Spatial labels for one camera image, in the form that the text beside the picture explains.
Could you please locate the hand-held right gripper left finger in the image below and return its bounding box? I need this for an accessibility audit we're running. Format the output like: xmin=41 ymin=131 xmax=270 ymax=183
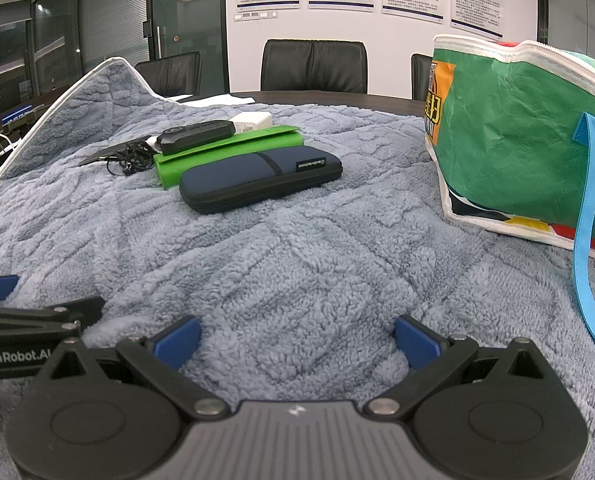
xmin=36 ymin=315 xmax=228 ymax=420

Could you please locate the blue desk nameplate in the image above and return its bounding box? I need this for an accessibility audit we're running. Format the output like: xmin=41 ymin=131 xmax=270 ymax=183
xmin=2 ymin=104 xmax=32 ymax=127

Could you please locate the blue-grey fleece blanket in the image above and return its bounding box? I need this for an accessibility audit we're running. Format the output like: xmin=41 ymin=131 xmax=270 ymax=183
xmin=0 ymin=57 xmax=595 ymax=480

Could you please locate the white paper sheet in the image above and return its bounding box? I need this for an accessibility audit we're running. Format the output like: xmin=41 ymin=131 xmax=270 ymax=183
xmin=178 ymin=92 xmax=256 ymax=105

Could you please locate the door handle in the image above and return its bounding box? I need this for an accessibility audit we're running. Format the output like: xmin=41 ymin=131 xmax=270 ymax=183
xmin=145 ymin=22 xmax=166 ymax=61

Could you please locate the white charger adapter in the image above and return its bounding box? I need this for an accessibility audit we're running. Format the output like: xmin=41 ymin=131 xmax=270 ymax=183
xmin=228 ymin=112 xmax=274 ymax=135

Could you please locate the black cable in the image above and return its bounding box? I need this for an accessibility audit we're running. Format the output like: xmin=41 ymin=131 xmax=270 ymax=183
xmin=100 ymin=136 xmax=161 ymax=177

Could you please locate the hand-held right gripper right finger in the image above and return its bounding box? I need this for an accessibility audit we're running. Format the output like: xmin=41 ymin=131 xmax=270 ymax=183
xmin=362 ymin=315 xmax=558 ymax=418

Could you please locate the black handheld device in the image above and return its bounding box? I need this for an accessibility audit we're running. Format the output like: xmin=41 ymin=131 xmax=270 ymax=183
xmin=156 ymin=120 xmax=236 ymax=156

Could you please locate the white cable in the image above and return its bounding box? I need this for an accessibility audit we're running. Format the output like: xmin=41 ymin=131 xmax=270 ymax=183
xmin=0 ymin=132 xmax=23 ymax=171

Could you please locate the navy zippered pouch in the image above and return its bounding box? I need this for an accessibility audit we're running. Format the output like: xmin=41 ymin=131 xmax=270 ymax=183
xmin=179 ymin=145 xmax=343 ymax=215

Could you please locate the dark conference table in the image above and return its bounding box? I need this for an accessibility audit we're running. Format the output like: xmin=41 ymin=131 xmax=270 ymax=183
xmin=178 ymin=91 xmax=428 ymax=113

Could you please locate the green rectangular box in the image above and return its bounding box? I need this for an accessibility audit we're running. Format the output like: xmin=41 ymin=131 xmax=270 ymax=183
xmin=154 ymin=125 xmax=304 ymax=191

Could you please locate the black office chair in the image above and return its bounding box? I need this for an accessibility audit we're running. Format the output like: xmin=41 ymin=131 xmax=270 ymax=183
xmin=260 ymin=39 xmax=368 ymax=95
xmin=135 ymin=51 xmax=203 ymax=97
xmin=411 ymin=53 xmax=434 ymax=101

